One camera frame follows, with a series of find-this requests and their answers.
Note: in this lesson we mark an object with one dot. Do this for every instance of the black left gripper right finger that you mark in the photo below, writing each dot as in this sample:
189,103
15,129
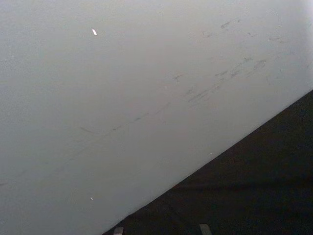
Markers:
205,230

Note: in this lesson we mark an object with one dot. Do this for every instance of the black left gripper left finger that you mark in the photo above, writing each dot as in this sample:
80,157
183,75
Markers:
118,231

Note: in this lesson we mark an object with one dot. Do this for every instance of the black table cloth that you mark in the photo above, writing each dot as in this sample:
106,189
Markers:
244,191

